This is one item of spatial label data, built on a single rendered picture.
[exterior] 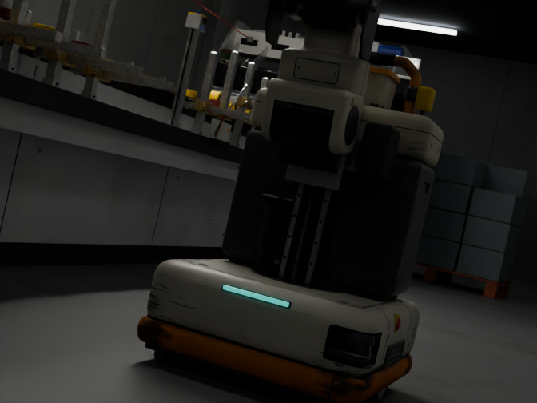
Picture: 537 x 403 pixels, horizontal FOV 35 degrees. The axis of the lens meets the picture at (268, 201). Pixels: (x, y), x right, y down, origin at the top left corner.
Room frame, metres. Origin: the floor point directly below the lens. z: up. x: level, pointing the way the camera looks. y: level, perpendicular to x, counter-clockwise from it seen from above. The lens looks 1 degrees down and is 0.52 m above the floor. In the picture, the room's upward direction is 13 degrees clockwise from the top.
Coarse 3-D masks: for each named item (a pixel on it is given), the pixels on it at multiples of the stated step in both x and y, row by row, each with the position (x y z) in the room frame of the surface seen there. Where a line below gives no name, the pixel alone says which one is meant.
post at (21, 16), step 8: (16, 0) 2.71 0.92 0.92; (24, 0) 2.71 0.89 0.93; (16, 8) 2.71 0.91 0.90; (24, 8) 2.72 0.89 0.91; (16, 16) 2.71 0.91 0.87; (24, 16) 2.73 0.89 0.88; (24, 24) 2.73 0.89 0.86; (8, 48) 2.71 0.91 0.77; (16, 48) 2.72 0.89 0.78; (8, 56) 2.70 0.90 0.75; (16, 56) 2.73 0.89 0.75
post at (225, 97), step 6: (234, 54) 4.36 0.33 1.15; (234, 60) 4.36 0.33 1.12; (228, 66) 4.37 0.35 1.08; (234, 66) 4.36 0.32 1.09; (228, 72) 4.36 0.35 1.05; (234, 72) 4.37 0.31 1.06; (228, 78) 4.36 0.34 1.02; (228, 84) 4.36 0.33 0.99; (228, 90) 4.36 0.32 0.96; (222, 96) 4.36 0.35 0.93; (228, 96) 4.36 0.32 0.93; (222, 102) 4.36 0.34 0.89; (228, 102) 4.38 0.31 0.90
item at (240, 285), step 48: (192, 288) 2.20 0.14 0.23; (240, 288) 2.16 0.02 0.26; (288, 288) 2.20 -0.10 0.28; (144, 336) 2.23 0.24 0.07; (192, 336) 2.18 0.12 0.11; (240, 336) 2.14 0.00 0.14; (288, 336) 2.10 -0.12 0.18; (336, 336) 2.10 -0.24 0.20; (384, 336) 2.16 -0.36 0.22; (288, 384) 2.09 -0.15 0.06; (336, 384) 2.04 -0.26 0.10; (384, 384) 2.27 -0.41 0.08
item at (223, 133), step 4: (212, 120) 4.22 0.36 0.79; (216, 120) 4.26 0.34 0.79; (212, 124) 4.23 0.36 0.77; (216, 124) 4.27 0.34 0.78; (224, 124) 4.37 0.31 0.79; (228, 124) 4.42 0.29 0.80; (212, 128) 4.24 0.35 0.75; (216, 128) 4.28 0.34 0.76; (220, 128) 4.33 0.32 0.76; (224, 128) 4.38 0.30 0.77; (212, 132) 4.25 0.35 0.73; (220, 132) 4.34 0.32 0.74; (224, 132) 4.39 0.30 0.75; (208, 136) 4.22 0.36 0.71; (212, 136) 4.26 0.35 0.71; (220, 136) 4.35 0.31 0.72; (224, 136) 4.40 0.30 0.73; (228, 136) 4.45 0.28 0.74; (224, 140) 4.41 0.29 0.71; (228, 140) 4.46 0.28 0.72
